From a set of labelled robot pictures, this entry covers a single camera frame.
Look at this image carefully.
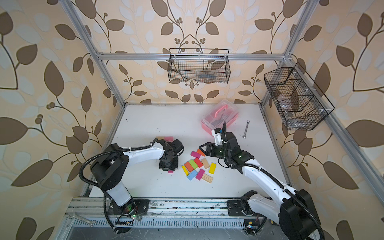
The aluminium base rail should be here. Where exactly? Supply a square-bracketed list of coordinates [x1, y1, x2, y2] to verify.
[65, 197, 270, 230]

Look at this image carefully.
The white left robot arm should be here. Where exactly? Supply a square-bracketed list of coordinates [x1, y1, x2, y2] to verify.
[78, 138, 185, 235]

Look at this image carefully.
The ridged wood block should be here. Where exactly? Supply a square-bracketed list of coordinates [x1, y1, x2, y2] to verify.
[201, 174, 213, 184]

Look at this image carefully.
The silver wrench on rail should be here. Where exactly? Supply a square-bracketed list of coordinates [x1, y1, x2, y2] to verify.
[69, 212, 96, 227]

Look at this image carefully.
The silver wrench on table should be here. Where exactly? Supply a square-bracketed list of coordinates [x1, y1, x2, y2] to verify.
[242, 120, 250, 139]

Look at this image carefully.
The black wire basket back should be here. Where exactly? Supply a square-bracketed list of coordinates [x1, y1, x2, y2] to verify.
[166, 48, 231, 84]

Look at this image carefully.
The aluminium frame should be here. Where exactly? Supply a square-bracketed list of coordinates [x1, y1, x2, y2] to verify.
[60, 1, 384, 203]

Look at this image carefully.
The orange block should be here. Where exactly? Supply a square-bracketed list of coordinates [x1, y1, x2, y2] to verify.
[197, 149, 206, 157]

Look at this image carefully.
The black wire basket right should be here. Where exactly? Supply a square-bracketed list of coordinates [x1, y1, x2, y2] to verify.
[264, 63, 335, 131]

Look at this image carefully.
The thin yellow block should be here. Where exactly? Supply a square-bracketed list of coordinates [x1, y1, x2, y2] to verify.
[182, 166, 190, 176]

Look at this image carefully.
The tan wood block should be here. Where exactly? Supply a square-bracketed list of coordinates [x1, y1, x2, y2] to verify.
[201, 158, 211, 169]

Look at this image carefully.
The pink plastic storage box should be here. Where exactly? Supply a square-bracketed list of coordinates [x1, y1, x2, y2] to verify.
[201, 100, 239, 135]

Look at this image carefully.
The magenta slanted block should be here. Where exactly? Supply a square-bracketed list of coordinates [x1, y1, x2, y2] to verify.
[196, 169, 205, 181]

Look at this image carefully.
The orange-red block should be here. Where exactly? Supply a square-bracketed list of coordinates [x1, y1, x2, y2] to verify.
[184, 162, 194, 172]

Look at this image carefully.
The black wire basket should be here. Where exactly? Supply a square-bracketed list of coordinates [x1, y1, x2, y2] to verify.
[166, 48, 231, 84]
[264, 63, 335, 131]

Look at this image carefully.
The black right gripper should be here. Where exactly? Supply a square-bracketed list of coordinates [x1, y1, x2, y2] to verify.
[199, 142, 231, 160]

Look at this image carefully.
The green block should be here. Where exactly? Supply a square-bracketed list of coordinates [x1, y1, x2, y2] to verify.
[188, 160, 198, 170]

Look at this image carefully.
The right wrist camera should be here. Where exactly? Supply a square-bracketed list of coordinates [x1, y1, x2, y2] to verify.
[211, 128, 226, 146]

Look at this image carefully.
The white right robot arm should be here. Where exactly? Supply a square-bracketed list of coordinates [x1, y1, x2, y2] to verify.
[199, 124, 326, 240]

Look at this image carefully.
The red block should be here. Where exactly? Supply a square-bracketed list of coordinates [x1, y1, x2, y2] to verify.
[194, 158, 203, 168]

